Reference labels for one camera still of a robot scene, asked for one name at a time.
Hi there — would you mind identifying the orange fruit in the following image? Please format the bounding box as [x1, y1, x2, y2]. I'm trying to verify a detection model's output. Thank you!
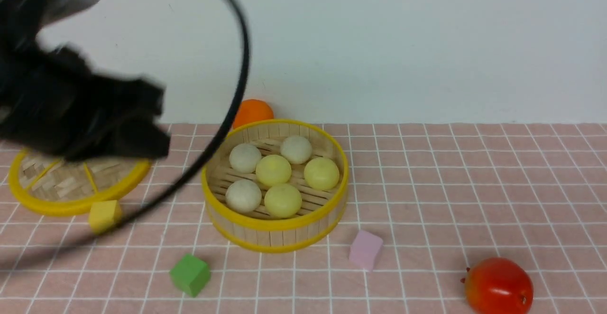
[232, 99, 275, 129]

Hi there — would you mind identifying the yellow cube block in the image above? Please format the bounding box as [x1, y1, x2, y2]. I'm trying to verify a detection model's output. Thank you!
[88, 200, 123, 235]

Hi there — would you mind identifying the yellow bamboo steamer lid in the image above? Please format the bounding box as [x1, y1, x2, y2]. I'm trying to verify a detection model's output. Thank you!
[7, 149, 151, 217]

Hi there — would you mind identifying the white bun bottom edge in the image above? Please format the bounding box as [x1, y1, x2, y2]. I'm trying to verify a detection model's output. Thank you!
[280, 135, 313, 165]

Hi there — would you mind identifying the red tomato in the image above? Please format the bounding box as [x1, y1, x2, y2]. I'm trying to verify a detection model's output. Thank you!
[460, 257, 534, 314]

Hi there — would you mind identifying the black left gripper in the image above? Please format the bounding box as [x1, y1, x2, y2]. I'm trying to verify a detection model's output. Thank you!
[0, 47, 171, 161]

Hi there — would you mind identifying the green cube block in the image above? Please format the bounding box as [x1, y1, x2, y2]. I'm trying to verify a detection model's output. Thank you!
[169, 254, 211, 297]

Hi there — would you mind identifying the yellow bamboo steamer tray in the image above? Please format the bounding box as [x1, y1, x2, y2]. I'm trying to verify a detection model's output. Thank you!
[202, 120, 349, 253]

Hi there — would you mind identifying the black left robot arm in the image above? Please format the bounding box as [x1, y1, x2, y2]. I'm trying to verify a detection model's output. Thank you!
[0, 0, 170, 161]

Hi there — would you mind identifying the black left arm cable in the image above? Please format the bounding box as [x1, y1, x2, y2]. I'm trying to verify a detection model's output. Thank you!
[0, 0, 251, 272]

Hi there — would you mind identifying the pink cube block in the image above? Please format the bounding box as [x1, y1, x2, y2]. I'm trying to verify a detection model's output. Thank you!
[349, 230, 384, 271]

